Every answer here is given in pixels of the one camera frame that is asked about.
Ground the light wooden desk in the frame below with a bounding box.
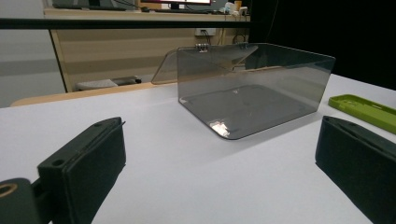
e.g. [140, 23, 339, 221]
[43, 7, 251, 93]

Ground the white table sheet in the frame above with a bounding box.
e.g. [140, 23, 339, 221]
[0, 73, 396, 224]

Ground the white wall power outlet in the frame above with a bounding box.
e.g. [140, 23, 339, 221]
[194, 27, 217, 36]

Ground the grey flat pad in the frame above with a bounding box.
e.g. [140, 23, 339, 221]
[75, 78, 120, 91]

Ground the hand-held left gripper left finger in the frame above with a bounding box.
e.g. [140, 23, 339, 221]
[36, 117, 127, 224]

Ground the black horizontal frame bar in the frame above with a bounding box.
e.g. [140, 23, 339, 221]
[0, 18, 253, 31]

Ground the transparent grey plastic box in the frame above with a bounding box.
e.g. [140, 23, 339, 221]
[150, 42, 336, 141]

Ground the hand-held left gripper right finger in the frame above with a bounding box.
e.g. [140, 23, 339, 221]
[315, 115, 396, 224]

